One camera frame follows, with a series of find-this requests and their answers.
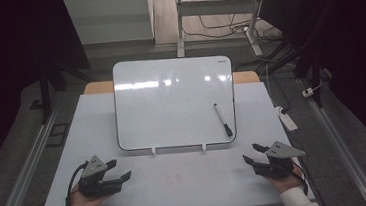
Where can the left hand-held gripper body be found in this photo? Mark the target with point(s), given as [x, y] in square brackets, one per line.
[98, 186]

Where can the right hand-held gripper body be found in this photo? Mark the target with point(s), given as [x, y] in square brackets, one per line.
[277, 170]

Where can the white marker pen black cap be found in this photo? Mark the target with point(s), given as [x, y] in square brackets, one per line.
[222, 119]

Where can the white whiteboard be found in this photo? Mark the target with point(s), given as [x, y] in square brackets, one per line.
[172, 117]

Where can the person's right hand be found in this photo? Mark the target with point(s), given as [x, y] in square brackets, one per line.
[288, 184]

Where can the person's left hand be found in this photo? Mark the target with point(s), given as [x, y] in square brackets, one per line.
[84, 203]

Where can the white whiteboard stand clip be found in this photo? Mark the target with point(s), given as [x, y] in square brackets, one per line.
[153, 151]
[204, 147]

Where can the small white plug adapter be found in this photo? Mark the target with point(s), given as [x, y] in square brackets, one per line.
[308, 92]

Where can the black metal stand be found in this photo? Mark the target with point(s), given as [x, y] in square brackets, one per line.
[45, 95]
[313, 68]

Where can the aluminium floor rail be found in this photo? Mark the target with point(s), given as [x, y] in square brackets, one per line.
[23, 173]
[342, 149]

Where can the white desk frame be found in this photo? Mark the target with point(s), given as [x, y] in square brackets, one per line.
[216, 7]

